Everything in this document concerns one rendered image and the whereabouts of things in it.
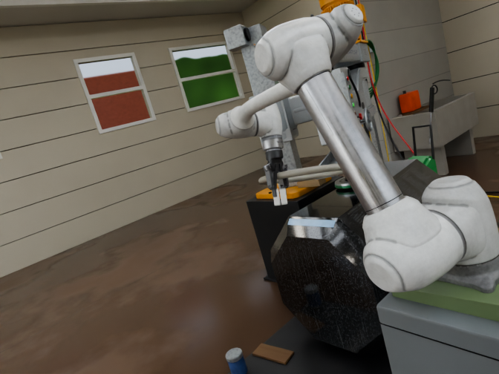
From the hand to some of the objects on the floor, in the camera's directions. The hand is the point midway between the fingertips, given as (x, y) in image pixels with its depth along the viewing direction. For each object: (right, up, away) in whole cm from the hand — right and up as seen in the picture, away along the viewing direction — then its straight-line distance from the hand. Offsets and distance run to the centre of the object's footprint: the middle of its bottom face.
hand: (280, 197), depth 153 cm
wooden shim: (+1, -98, +65) cm, 117 cm away
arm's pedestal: (+73, -99, -36) cm, 128 cm away
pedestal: (+44, -67, +162) cm, 181 cm away
